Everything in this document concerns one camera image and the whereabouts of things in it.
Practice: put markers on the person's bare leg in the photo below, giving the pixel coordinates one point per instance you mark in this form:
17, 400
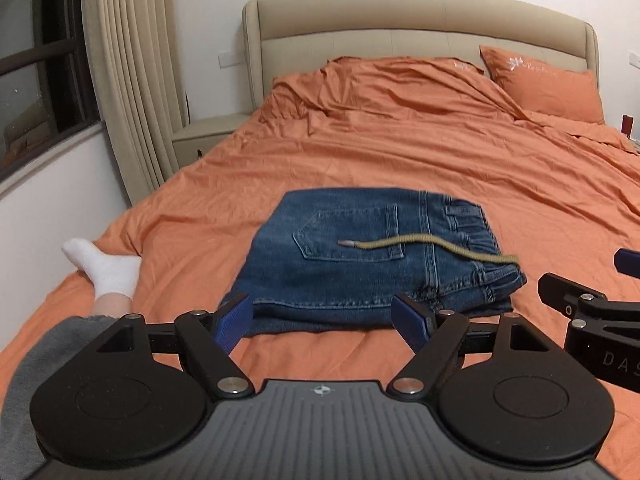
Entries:
112, 306

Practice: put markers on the orange duvet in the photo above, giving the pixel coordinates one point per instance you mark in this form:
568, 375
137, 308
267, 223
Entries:
400, 160

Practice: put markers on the orange pillow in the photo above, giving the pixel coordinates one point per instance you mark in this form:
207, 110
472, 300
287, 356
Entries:
545, 85

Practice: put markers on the blue denim pants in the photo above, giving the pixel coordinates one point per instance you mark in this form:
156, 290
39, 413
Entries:
380, 260

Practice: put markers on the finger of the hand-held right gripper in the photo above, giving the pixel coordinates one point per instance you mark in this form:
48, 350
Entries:
627, 261
557, 292

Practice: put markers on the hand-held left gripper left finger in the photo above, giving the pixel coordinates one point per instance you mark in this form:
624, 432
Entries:
234, 329

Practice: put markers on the beige nightstand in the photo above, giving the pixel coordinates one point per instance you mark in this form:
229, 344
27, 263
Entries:
205, 137

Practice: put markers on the dark framed window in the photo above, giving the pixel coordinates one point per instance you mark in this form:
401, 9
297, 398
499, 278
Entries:
40, 60

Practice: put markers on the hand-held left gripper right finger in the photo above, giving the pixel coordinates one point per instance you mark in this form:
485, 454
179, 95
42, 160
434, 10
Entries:
409, 324

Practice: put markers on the grey shorts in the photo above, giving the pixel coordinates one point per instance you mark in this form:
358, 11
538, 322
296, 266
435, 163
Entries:
45, 360

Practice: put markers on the dark red container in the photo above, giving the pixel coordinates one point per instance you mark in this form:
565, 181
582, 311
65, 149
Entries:
627, 126

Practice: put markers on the white sock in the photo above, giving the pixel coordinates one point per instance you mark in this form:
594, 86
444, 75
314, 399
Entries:
112, 270

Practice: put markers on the beige upholstered headboard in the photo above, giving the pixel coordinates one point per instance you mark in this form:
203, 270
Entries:
400, 27

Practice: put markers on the white wall socket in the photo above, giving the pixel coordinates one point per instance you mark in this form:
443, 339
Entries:
231, 59
634, 58

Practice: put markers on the beige curtain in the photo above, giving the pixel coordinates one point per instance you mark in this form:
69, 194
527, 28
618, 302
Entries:
135, 75

